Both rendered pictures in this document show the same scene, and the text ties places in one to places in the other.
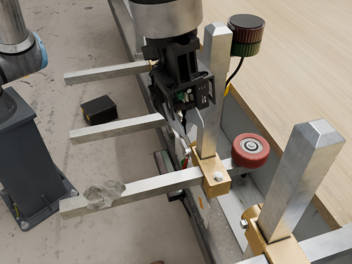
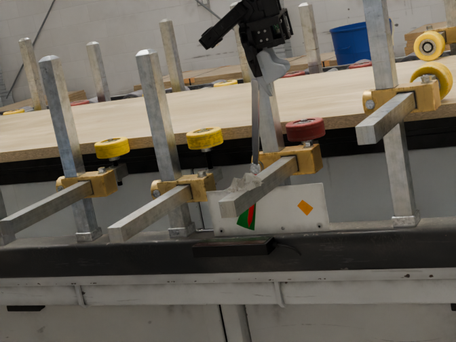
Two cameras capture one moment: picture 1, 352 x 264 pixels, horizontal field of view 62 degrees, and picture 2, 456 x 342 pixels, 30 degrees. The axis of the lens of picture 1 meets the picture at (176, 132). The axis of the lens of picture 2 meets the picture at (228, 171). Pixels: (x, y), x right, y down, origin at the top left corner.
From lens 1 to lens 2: 1.40 m
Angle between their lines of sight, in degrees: 51
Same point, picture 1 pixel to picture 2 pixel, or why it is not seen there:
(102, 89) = not seen: outside the picture
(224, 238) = (351, 224)
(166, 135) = (181, 238)
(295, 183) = (381, 11)
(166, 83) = (268, 17)
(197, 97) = (286, 26)
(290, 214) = (389, 47)
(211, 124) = (273, 100)
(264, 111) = not seen: hidden behind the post
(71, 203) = (231, 197)
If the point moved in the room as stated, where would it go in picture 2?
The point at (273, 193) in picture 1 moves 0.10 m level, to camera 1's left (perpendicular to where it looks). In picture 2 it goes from (373, 41) to (343, 50)
